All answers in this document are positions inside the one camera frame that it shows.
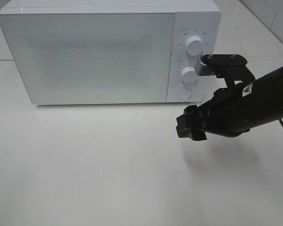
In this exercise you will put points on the round white door release button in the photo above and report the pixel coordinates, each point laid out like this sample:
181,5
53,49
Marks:
185,93

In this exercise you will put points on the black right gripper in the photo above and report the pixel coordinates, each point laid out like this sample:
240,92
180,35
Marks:
217,115

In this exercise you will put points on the white microwave door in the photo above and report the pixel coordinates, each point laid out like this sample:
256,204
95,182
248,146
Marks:
89,59

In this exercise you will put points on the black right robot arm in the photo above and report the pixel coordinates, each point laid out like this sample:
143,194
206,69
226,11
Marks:
245,102

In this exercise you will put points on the white microwave oven body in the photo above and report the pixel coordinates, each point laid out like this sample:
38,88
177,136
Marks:
191,17

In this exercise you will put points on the white microwave knob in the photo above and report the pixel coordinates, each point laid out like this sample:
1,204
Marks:
194,45
189,75

